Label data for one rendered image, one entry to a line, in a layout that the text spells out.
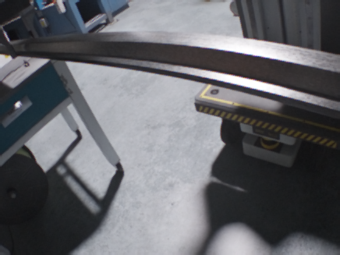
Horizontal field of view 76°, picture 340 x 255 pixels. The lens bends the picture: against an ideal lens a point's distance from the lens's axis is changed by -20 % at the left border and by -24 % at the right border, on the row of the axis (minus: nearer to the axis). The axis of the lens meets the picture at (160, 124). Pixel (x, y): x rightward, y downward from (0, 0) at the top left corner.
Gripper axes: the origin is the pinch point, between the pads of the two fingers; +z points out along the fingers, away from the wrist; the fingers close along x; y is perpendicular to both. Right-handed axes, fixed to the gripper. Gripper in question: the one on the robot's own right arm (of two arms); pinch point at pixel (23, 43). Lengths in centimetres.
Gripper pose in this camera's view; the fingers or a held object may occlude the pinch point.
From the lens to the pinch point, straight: 73.7
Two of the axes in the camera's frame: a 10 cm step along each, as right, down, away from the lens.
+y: 7.2, 2.5, -6.4
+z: 3.0, 7.2, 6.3
